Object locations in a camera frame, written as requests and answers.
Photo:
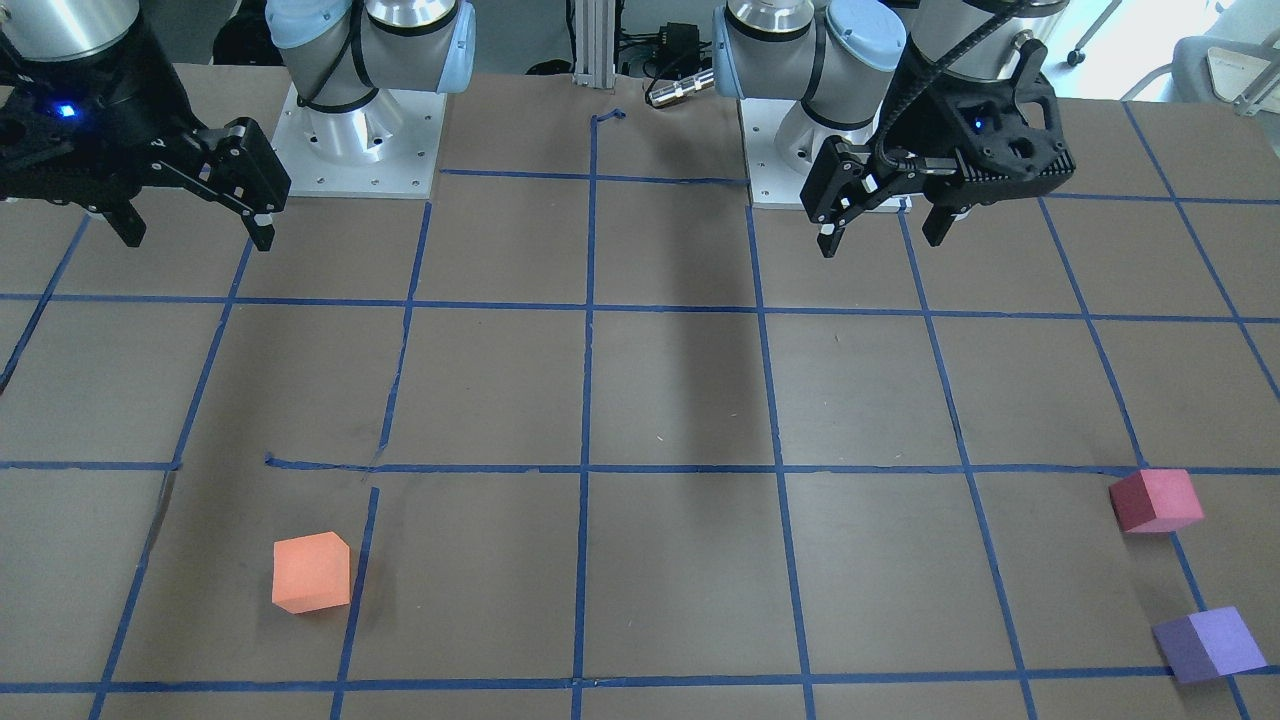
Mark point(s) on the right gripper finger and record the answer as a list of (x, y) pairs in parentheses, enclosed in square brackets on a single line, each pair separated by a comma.
[(128, 225), (234, 166)]

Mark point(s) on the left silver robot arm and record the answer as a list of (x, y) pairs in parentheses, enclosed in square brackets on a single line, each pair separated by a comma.
[(839, 60)]

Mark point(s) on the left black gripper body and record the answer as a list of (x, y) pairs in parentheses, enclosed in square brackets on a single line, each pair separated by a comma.
[(926, 128)]

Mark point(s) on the orange foam cube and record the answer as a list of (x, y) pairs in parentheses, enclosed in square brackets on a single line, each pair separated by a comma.
[(311, 573)]

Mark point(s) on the silver cable connector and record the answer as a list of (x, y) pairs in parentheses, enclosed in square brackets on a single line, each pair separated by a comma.
[(680, 90)]

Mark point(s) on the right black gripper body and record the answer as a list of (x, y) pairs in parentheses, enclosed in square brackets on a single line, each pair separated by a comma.
[(135, 100)]

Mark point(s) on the aluminium frame post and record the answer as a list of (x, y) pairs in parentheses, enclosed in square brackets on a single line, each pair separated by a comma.
[(594, 40)]

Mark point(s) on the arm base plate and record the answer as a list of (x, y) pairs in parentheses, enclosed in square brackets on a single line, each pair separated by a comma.
[(781, 143), (386, 150)]

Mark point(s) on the red foam cube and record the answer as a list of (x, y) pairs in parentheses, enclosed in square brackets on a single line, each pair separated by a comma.
[(1155, 500)]

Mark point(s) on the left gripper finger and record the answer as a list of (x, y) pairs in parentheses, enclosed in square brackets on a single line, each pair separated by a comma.
[(939, 221), (840, 187)]

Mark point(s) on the grey office chair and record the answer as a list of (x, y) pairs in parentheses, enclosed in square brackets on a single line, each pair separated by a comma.
[(1206, 68)]

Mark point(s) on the purple foam cube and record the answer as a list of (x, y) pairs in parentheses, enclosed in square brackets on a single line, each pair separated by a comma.
[(1208, 645)]

